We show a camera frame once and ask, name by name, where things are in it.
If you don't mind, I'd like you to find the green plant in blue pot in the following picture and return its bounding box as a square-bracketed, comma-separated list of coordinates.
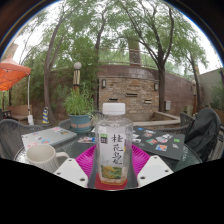
[62, 88, 98, 134]

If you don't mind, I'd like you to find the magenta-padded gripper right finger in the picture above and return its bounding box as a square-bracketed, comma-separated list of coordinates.
[129, 144, 174, 190]

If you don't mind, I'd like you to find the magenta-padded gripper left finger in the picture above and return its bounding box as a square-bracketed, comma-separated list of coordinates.
[53, 144, 98, 190]

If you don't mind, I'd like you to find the orange canopy tent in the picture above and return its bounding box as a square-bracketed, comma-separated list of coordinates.
[0, 54, 35, 126]

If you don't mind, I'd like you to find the white ribbed mug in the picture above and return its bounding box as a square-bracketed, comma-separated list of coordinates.
[25, 143, 70, 174]

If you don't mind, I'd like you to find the grey chair under jacket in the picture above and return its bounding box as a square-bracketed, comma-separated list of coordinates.
[179, 112, 224, 163]

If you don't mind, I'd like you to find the grey laptop with stickers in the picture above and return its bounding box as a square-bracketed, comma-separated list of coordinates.
[20, 126, 78, 152]

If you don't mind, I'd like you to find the black jacket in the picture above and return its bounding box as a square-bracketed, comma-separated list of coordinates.
[184, 107, 222, 163]

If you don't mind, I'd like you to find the tall slanting tree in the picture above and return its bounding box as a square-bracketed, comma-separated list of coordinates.
[19, 0, 111, 126]

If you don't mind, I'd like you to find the clear drink bottle white cap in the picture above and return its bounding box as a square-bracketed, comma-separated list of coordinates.
[94, 102, 134, 186]

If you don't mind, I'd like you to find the grey chair behind plant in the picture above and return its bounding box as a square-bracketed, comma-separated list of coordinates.
[58, 118, 73, 131]

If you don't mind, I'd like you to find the flat round red coaster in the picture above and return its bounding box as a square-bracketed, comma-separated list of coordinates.
[94, 173, 129, 191]

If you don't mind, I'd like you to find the colourful sticker card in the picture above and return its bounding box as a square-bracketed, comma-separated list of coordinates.
[77, 136, 97, 145]

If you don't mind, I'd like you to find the dark-trunk tree by wall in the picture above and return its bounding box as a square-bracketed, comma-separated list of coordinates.
[116, 0, 208, 113]

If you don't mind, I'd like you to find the grey wicker chair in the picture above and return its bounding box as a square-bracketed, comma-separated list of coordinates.
[0, 118, 44, 161]

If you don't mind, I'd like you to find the wooden lamp post globe light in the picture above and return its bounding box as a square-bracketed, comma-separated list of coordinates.
[72, 61, 83, 94]

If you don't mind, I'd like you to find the blue yellow striped bollard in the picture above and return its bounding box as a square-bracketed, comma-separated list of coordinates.
[41, 106, 50, 125]

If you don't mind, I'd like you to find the wooden bench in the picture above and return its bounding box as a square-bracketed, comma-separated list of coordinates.
[8, 104, 33, 122]

